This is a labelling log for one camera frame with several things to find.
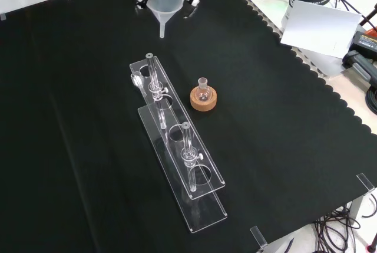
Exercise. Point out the translucent plastic funnel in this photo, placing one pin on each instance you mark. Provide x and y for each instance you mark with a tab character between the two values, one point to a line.
165	2

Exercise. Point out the glass round-bottom flask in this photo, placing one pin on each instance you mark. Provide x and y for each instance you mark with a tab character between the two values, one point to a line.
202	95

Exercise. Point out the clear tape piece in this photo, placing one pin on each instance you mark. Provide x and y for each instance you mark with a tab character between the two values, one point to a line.
3	17

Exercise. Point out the white paper sheet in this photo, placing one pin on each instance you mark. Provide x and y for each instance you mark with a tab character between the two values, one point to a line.
318	29

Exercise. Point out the black cloth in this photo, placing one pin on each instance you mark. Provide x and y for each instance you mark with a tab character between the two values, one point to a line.
279	117

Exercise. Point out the black grey clamp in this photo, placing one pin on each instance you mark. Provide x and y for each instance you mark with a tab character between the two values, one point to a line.
359	64

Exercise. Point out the black power supply box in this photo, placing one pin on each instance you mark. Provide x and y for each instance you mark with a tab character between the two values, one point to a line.
366	42

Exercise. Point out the grey metal table leg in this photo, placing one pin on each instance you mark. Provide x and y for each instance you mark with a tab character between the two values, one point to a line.
356	205

